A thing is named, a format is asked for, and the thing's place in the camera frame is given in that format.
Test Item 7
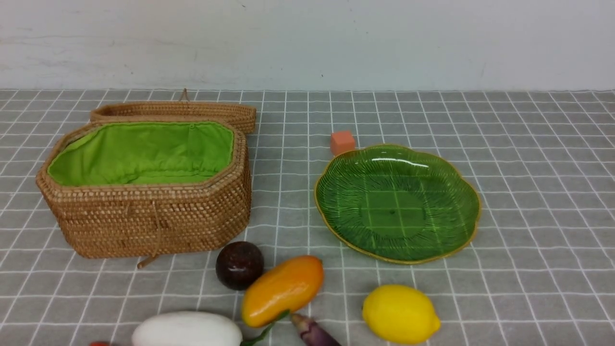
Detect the woven rattan basket lid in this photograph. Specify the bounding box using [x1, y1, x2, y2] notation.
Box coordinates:
[90, 88, 257, 134]

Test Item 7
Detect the white radish with green stem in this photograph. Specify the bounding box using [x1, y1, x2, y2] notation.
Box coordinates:
[131, 309, 290, 346]

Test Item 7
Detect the green glass leaf plate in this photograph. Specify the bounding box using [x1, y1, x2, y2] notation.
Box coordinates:
[314, 144, 482, 265]

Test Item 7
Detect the purple eggplant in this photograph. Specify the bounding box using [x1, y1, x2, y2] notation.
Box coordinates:
[290, 313, 341, 346]

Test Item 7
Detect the woven rattan basket green lining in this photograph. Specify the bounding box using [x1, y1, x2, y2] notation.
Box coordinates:
[36, 118, 252, 260]

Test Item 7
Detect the yellow lemon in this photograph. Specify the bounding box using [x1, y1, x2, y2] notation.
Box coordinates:
[362, 284, 441, 345]

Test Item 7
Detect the orange yellow mango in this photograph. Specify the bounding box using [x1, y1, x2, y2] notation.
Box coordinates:
[241, 255, 324, 328]

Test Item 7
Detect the dark purple passion fruit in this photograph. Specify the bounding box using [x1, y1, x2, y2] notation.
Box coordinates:
[215, 241, 264, 291]

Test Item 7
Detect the small orange cube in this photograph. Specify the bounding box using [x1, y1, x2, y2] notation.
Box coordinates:
[330, 131, 356, 156]

